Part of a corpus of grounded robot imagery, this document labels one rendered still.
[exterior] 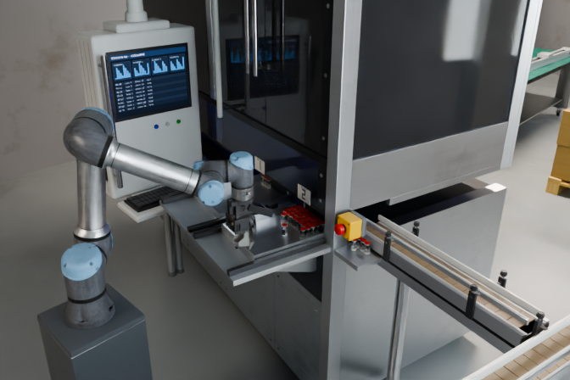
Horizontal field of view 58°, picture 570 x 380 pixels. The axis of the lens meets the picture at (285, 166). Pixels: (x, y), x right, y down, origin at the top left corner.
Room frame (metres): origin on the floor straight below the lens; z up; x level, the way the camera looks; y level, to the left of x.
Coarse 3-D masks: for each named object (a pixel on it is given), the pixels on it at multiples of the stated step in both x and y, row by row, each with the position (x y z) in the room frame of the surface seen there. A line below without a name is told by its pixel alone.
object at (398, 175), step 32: (512, 96) 2.11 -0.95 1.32; (256, 128) 2.09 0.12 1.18; (480, 128) 2.02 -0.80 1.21; (512, 128) 2.13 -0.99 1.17; (320, 160) 1.70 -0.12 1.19; (352, 160) 1.66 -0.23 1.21; (384, 160) 1.73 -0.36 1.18; (416, 160) 1.82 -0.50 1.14; (448, 160) 1.92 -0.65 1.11; (480, 160) 2.03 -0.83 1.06; (288, 192) 1.87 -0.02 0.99; (352, 192) 1.66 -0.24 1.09; (384, 192) 1.74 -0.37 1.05; (416, 192) 1.83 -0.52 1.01
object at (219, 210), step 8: (256, 176) 2.20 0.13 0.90; (224, 184) 2.11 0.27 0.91; (256, 184) 2.17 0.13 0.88; (224, 192) 2.08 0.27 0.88; (256, 192) 2.09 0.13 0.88; (264, 192) 2.09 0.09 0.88; (272, 192) 2.09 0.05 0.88; (224, 200) 2.00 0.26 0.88; (256, 200) 2.00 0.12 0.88; (264, 200) 2.00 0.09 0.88; (272, 200) 1.95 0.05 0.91; (280, 200) 1.97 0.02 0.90; (288, 200) 1.99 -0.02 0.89; (208, 208) 1.91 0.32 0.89; (216, 208) 1.93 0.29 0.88; (224, 208) 1.93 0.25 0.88; (216, 216) 1.84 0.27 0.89
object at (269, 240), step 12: (264, 216) 1.83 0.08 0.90; (276, 216) 1.86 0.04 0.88; (228, 228) 1.75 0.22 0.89; (264, 228) 1.76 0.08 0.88; (276, 228) 1.76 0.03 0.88; (288, 228) 1.76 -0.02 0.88; (264, 240) 1.67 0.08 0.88; (276, 240) 1.67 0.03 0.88; (288, 240) 1.67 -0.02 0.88; (300, 240) 1.62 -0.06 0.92; (312, 240) 1.64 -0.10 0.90; (252, 252) 1.59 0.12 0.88; (264, 252) 1.54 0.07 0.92; (276, 252) 1.56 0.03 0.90
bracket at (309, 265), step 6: (312, 258) 1.69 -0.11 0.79; (300, 264) 1.66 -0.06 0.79; (306, 264) 1.67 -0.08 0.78; (312, 264) 1.69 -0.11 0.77; (282, 270) 1.62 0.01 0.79; (288, 270) 1.63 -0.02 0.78; (294, 270) 1.65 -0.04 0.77; (300, 270) 1.66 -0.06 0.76; (306, 270) 1.67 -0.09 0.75; (312, 270) 1.69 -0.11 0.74
